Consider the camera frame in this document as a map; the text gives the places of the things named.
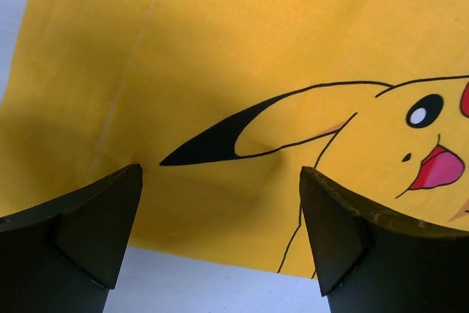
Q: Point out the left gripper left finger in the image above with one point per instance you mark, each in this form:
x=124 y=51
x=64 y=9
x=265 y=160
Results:
x=65 y=254

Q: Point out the yellow pikachu cloth napkin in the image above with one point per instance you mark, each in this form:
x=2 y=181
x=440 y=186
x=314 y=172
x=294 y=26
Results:
x=223 y=102

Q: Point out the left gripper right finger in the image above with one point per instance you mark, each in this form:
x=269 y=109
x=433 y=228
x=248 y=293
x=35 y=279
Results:
x=370 y=258

